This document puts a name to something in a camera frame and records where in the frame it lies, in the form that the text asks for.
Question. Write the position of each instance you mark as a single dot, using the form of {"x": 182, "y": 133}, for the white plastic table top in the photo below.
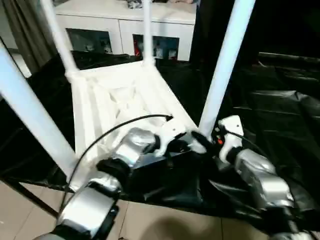
{"x": 120, "y": 90}

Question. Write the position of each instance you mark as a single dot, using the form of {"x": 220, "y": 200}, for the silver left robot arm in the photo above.
{"x": 130, "y": 145}

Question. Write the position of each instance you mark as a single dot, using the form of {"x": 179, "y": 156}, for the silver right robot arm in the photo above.
{"x": 262, "y": 172}

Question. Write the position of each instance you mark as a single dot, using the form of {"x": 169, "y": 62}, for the black work mat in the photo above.
{"x": 275, "y": 112}

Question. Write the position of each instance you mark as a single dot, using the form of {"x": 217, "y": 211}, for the black cabinet with gold label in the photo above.
{"x": 287, "y": 22}

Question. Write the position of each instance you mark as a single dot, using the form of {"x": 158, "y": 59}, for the white glass-door cabinet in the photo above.
{"x": 112, "y": 17}

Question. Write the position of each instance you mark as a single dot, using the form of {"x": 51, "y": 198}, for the dark patterned ornament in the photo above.
{"x": 135, "y": 3}

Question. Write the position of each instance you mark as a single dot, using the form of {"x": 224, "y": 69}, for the grey curtain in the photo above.
{"x": 30, "y": 32}

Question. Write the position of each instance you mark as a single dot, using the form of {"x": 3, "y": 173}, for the white sliding door frame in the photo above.
{"x": 15, "y": 62}

